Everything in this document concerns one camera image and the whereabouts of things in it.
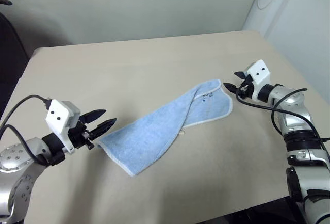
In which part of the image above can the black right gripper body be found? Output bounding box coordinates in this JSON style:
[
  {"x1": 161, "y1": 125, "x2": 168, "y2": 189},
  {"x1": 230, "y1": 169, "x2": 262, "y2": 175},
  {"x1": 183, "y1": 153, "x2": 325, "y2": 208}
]
[{"x1": 238, "y1": 75, "x2": 256, "y2": 99}]

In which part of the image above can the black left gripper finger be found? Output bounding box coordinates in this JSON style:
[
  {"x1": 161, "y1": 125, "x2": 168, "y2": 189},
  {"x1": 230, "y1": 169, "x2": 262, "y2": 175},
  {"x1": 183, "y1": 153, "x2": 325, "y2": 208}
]
[
  {"x1": 89, "y1": 118, "x2": 118, "y2": 141},
  {"x1": 79, "y1": 109, "x2": 107, "y2": 124}
]

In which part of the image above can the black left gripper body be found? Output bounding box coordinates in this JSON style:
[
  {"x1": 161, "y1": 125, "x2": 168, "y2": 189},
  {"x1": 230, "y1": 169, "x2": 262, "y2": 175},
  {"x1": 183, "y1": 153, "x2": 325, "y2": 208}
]
[{"x1": 67, "y1": 120, "x2": 95, "y2": 151}]

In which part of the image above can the light blue towel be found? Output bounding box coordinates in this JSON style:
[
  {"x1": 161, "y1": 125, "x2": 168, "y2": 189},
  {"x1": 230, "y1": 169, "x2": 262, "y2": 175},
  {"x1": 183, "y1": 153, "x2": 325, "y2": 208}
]
[{"x1": 95, "y1": 78, "x2": 234, "y2": 177}]

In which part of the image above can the white panel with oval recess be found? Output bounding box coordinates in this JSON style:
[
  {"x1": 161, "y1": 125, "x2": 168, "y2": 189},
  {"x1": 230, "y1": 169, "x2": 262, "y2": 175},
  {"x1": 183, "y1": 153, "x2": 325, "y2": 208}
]
[{"x1": 242, "y1": 0, "x2": 330, "y2": 111}]

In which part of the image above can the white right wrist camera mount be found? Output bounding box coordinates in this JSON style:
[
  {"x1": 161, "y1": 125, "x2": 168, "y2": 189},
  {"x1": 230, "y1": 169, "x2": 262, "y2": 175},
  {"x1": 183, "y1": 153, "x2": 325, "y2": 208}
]
[{"x1": 246, "y1": 59, "x2": 271, "y2": 101}]

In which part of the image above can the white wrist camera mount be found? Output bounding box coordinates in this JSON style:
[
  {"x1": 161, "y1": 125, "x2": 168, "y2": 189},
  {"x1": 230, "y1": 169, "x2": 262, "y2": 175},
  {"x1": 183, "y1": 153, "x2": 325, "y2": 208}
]
[
  {"x1": 246, "y1": 59, "x2": 271, "y2": 101},
  {"x1": 45, "y1": 99, "x2": 81, "y2": 155}
]

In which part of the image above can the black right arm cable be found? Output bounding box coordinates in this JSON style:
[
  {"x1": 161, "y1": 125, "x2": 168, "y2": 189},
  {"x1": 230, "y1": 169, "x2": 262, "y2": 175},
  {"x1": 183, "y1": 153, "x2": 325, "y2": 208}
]
[{"x1": 235, "y1": 87, "x2": 330, "y2": 163}]

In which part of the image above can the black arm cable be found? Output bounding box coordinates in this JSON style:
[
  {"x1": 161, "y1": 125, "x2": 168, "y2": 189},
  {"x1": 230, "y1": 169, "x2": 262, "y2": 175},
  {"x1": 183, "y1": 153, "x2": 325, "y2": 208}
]
[
  {"x1": 235, "y1": 87, "x2": 330, "y2": 163},
  {"x1": 0, "y1": 94, "x2": 53, "y2": 166}
]

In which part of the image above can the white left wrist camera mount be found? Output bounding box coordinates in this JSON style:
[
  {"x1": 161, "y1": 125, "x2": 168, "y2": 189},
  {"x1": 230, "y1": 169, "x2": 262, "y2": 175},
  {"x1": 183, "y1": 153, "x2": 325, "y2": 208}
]
[{"x1": 45, "y1": 99, "x2": 81, "y2": 155}]

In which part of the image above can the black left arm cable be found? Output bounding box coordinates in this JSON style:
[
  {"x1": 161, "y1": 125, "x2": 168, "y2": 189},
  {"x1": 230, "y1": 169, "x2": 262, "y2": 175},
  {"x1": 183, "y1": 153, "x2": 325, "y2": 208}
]
[{"x1": 0, "y1": 94, "x2": 53, "y2": 166}]

